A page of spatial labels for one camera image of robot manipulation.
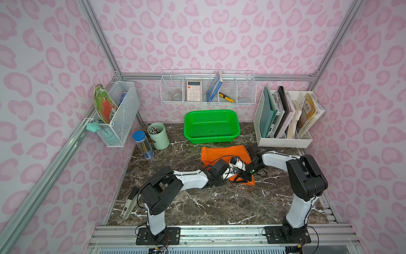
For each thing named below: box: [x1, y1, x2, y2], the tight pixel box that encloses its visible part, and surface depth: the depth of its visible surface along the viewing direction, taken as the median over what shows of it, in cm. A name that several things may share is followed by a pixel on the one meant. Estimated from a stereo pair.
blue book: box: [206, 70, 224, 103], surface depth 90 cm
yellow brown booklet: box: [302, 92, 317, 122], surface depth 102 cm
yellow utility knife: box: [218, 92, 236, 103], surface depth 100 cm
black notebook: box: [273, 85, 290, 139], surface depth 95 cm
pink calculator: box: [186, 80, 202, 102], surface depth 97 cm
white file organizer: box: [253, 87, 318, 149], surface depth 101 cm
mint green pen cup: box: [146, 122, 170, 151], surface depth 100 cm
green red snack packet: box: [93, 84, 118, 125], surface depth 75 cm
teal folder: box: [259, 85, 278, 139], surface depth 94 cm
